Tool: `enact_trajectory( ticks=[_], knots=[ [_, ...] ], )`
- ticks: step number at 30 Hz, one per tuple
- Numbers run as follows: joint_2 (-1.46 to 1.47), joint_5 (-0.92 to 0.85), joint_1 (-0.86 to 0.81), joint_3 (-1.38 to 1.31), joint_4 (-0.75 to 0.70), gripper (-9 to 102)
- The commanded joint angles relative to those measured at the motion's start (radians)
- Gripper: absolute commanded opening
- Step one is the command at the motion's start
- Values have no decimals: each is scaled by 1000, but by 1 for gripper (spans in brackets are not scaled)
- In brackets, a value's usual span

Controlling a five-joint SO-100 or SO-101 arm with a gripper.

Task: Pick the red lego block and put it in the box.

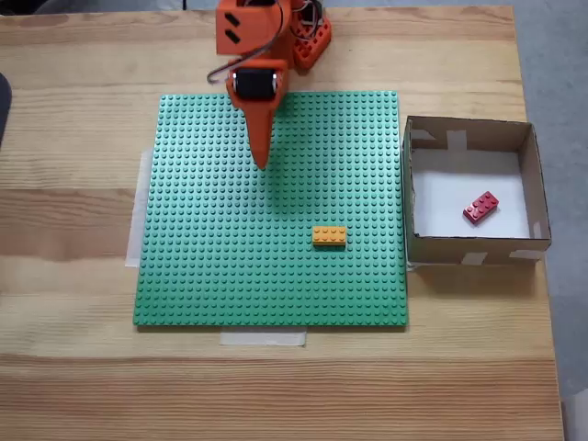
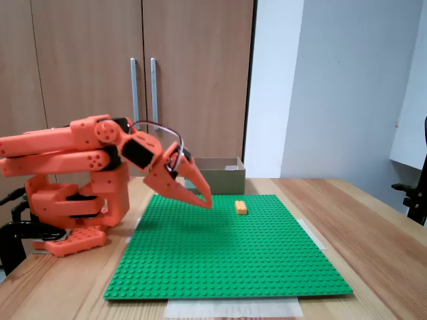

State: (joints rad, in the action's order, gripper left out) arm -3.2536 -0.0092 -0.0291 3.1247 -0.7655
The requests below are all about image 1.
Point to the open cardboard box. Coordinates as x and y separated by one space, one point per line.
459 255

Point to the black rounded object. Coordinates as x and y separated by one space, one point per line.
3 110

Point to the red lego block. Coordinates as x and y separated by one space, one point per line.
481 207

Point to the yellow lego block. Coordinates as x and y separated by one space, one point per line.
329 236

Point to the green lego baseplate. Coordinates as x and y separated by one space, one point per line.
229 275

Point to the beige masking tape strip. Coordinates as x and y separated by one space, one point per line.
262 338
135 220

